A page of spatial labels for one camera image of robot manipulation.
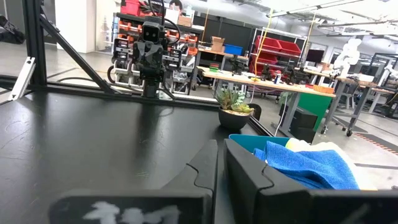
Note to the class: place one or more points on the red storage box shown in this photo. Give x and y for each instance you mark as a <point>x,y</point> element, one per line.
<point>130,7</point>

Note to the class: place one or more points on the black aluminium table frame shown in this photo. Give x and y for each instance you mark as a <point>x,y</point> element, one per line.
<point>34,46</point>

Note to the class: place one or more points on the shelf with red bins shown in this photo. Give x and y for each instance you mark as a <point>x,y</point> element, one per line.
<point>280,46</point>

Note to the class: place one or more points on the orange microfiber towel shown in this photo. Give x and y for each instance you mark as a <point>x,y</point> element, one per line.
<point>351,165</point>

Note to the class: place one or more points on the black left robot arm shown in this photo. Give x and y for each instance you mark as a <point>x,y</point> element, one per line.
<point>150,88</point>

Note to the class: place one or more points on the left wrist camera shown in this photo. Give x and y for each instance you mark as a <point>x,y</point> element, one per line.
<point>151,32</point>

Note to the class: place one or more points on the cardboard box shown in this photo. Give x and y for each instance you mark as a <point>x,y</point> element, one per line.
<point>217,43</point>

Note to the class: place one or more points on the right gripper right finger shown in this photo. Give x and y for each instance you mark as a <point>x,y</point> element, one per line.
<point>248,193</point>

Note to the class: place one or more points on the black monitor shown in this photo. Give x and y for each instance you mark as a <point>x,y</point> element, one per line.
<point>315,56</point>

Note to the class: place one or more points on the parts rack with orange drawers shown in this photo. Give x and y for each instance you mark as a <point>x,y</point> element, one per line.
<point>186,62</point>

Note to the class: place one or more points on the teal plastic bin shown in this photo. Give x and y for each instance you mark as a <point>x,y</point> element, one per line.
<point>248,141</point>

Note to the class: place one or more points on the black box under workbench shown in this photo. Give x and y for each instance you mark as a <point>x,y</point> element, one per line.
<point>303,124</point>

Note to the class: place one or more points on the small potted plant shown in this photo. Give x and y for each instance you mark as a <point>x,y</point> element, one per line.
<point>233,118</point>

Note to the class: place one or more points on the silver aluminium profile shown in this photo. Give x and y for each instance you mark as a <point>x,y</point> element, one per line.
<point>21,79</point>

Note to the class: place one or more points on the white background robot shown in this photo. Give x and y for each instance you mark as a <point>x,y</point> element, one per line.
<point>348,56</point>

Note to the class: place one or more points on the blue microfiber towel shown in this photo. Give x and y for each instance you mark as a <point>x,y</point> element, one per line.
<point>311,168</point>

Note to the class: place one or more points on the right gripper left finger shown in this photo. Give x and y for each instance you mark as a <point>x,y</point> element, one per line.
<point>202,174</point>

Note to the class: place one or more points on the blue storage bin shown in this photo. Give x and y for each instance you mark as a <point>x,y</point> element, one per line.
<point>233,49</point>

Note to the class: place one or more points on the green panel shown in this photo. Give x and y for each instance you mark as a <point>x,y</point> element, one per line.
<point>315,105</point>

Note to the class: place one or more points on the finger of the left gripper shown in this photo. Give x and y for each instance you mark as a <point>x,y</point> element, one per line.
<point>155,60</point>
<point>149,60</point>

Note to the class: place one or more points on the grey-legged workbench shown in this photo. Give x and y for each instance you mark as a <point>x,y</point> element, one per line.
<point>357,84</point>

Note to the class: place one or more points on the wooden workbench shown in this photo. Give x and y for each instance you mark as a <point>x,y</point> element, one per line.
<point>267,83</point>

